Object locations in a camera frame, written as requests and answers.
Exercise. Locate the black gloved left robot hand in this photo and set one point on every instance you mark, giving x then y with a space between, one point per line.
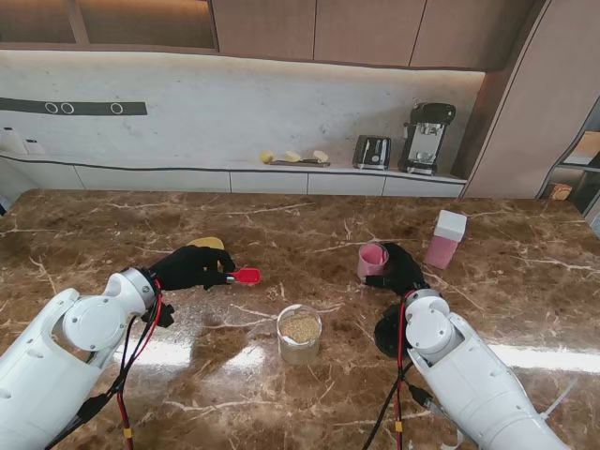
187 269

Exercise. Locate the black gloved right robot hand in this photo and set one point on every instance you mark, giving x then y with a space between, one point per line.
405 274

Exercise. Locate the pink measuring cup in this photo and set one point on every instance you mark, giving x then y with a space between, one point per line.
370 262

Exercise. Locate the red plastic spoon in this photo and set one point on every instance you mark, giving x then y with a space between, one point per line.
248 276

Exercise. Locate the black round jar lid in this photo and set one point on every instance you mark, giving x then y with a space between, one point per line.
382 337

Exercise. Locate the clear grain jar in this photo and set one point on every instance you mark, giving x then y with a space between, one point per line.
300 333

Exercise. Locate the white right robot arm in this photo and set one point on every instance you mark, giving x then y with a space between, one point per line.
469 375

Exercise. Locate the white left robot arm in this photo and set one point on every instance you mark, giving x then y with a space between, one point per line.
51 356

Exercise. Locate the pink container with white lid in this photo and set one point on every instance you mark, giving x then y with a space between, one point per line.
445 239

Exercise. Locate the yellow plastic bowl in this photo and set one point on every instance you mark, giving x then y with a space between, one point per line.
206 242

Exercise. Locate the white counter with drawers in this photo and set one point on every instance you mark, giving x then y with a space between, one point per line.
267 182

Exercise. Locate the black and silver toaster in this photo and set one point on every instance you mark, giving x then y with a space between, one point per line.
372 152

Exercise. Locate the yellow lemon piece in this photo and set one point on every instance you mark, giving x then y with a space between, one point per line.
293 156
266 156
320 155

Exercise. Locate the black espresso machine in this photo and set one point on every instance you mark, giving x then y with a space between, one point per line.
426 136

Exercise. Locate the dark cutting board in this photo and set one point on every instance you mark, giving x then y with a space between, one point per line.
290 163

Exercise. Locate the small wooden box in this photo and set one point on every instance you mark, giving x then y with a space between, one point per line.
560 191

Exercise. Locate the tall brown cabinet panel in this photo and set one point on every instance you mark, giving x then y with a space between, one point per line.
515 117

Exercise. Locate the dark open shelf unit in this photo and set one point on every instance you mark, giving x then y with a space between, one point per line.
588 183

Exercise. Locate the tan book on shelf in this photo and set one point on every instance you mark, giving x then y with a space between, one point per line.
588 147

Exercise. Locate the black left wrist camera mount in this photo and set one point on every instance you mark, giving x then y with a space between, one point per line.
164 316

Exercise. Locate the black wall power strip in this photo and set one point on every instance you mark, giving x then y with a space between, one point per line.
94 109

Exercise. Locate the white wall device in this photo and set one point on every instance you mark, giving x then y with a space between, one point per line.
7 138
34 146

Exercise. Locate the brown wall cabinets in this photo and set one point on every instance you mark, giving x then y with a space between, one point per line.
356 33

